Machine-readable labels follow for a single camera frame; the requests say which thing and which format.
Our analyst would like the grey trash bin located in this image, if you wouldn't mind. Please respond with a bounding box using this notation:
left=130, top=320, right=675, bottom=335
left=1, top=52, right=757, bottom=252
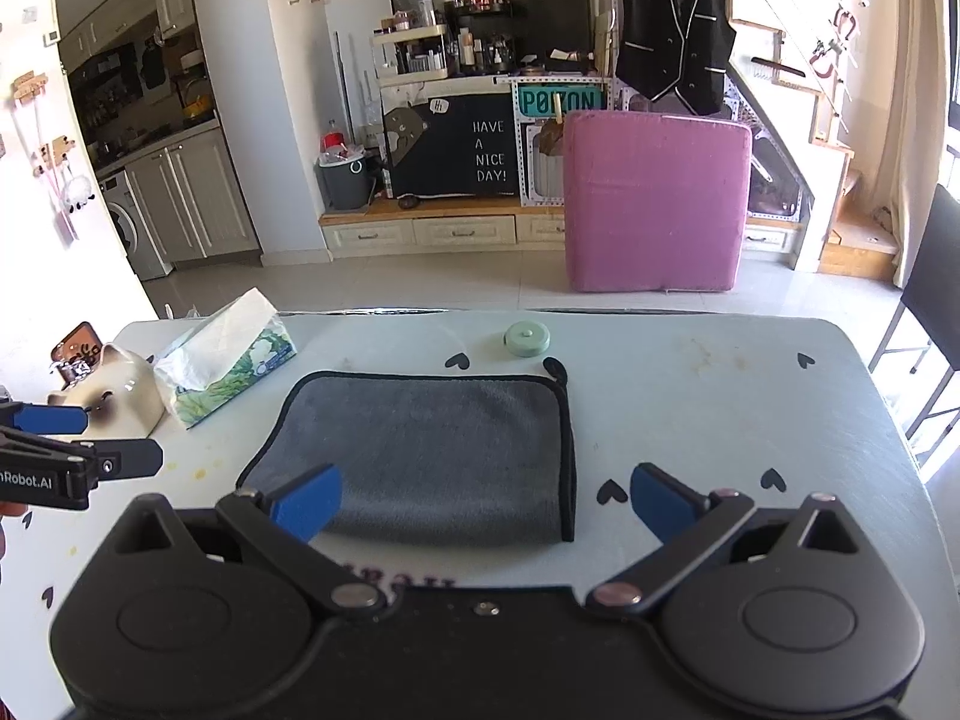
left=315, top=154, right=381, bottom=212

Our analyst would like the beige curtain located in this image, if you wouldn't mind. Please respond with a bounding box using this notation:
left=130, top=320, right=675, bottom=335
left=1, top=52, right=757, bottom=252
left=891, top=0, right=955, bottom=287

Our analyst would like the white cat figurine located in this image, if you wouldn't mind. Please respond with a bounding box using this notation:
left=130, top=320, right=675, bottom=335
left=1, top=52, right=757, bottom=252
left=46, top=341, right=166, bottom=442

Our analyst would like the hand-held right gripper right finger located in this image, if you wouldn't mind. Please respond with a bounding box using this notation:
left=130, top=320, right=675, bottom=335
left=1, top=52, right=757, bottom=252
left=585, top=463, right=863, bottom=616

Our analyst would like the cream kitchen cabinet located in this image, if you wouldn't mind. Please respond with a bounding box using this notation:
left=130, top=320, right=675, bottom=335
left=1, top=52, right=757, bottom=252
left=124, top=127, right=262, bottom=263

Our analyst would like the black printed cloth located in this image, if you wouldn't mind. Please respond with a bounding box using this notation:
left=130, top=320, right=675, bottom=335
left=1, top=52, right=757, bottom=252
left=382, top=92, right=520, bottom=200

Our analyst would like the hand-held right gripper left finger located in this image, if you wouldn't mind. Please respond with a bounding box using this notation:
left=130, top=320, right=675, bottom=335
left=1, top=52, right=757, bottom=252
left=105, top=463, right=389, bottom=620

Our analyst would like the green patterned tissue pack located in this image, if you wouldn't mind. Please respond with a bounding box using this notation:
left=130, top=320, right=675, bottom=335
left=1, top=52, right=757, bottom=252
left=154, top=286, right=298, bottom=431

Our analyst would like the teal sign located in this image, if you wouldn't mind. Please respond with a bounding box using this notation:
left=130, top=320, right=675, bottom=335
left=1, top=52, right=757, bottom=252
left=512, top=84, right=605, bottom=122

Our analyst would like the black vest with white trim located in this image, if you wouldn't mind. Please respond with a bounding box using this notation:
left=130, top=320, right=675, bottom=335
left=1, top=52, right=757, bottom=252
left=615, top=0, right=737, bottom=117

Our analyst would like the washing machine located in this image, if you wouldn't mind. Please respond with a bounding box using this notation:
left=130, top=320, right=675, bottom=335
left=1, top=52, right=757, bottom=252
left=97, top=169, right=172, bottom=282

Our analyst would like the grey towel with black trim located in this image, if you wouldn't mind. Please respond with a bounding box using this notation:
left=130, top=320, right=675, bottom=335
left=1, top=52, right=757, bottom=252
left=235, top=356, right=577, bottom=543

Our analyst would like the cream low drawer cabinet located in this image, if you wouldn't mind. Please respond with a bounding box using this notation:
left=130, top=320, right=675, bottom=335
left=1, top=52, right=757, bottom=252
left=319, top=199, right=571, bottom=256

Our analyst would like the pink cushion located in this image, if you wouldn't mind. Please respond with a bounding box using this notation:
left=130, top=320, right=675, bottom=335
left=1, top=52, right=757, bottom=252
left=562, top=109, right=753, bottom=293

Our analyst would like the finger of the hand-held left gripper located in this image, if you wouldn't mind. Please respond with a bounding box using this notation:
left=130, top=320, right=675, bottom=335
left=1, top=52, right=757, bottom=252
left=0, top=399, right=89, bottom=436
left=0, top=426, right=164, bottom=481

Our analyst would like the wooden staircase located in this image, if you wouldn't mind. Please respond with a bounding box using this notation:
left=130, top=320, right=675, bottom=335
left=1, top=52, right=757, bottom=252
left=731, top=15, right=901, bottom=278

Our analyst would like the black chair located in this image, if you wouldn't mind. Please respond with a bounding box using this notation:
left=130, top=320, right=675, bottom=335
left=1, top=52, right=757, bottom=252
left=870, top=184, right=960, bottom=466

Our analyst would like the white tiered cosmetics rack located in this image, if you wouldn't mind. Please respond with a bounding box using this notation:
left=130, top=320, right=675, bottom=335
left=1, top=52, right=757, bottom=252
left=373, top=24, right=451, bottom=85

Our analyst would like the brown patterned case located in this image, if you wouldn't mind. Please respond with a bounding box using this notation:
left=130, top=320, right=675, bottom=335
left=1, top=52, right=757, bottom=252
left=49, top=321, right=104, bottom=383

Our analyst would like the small green round lid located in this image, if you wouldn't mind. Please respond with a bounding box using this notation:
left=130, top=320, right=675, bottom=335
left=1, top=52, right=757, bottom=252
left=504, top=321, right=551, bottom=358

